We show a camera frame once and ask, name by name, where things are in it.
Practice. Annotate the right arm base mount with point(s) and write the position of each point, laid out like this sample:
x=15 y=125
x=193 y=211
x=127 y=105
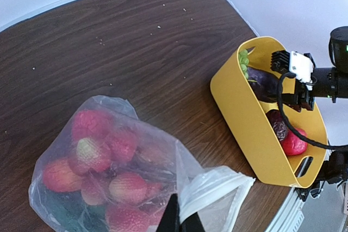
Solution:
x=333 y=171

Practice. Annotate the dark red toy beet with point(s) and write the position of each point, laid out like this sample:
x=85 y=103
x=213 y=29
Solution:
x=277 y=124

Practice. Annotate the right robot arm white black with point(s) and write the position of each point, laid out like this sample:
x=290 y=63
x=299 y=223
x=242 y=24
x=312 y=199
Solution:
x=329 y=82

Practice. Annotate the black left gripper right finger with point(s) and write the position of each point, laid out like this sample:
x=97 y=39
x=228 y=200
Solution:
x=192 y=224

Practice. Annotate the green toy grapes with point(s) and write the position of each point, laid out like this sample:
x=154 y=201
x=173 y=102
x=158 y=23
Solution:
x=243 y=62

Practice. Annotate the front aluminium rail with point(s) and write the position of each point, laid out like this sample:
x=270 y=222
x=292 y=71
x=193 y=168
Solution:
x=289 y=216

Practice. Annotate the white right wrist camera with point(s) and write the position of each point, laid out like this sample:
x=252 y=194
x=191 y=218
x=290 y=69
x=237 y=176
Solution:
x=296 y=63

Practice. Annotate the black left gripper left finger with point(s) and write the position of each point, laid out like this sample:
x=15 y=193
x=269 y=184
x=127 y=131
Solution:
x=170 y=221

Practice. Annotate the pink toy fruit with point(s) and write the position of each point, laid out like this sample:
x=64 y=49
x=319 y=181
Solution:
x=292 y=145

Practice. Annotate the purple toy eggplant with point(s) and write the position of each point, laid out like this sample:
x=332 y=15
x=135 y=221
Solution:
x=263 y=84

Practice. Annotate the clear polka dot zip bag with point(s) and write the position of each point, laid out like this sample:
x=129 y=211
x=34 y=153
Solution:
x=216 y=193

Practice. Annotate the yellow plastic basket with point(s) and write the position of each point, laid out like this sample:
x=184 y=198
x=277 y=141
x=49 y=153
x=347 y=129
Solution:
x=246 y=117

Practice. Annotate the red toy cherries bunch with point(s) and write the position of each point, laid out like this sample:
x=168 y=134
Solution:
x=114 y=199

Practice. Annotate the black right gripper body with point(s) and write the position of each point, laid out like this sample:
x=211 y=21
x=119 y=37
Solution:
x=298 y=100

